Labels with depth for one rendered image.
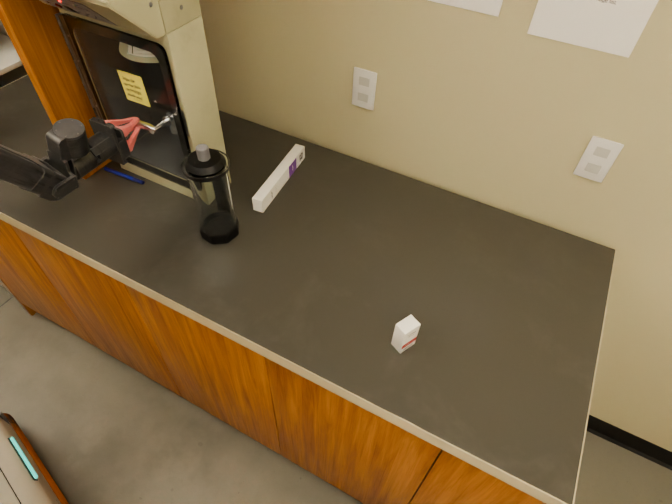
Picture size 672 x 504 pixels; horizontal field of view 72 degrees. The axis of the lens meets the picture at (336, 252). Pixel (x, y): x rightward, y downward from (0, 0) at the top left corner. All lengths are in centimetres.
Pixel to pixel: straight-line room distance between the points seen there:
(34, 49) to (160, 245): 53
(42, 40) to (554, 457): 143
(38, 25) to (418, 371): 116
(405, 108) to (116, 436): 160
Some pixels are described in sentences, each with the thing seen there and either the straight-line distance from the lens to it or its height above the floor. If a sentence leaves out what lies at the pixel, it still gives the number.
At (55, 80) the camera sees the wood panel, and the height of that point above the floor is 123.
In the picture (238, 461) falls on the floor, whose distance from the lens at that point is 194.
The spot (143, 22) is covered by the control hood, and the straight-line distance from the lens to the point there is 104.
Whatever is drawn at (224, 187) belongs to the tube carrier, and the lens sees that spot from 112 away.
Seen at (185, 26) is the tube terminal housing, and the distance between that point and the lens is 113.
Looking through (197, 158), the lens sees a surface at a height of 118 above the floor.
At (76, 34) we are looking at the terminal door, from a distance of 130.
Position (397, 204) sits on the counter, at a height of 94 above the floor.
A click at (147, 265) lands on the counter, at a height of 94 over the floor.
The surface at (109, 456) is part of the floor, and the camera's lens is 208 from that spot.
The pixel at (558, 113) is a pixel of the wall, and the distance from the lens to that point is 126.
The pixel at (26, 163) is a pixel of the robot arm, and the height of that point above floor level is 129.
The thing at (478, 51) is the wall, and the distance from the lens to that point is 124.
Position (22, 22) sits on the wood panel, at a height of 137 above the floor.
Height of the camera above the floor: 184
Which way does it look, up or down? 49 degrees down
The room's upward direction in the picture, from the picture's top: 3 degrees clockwise
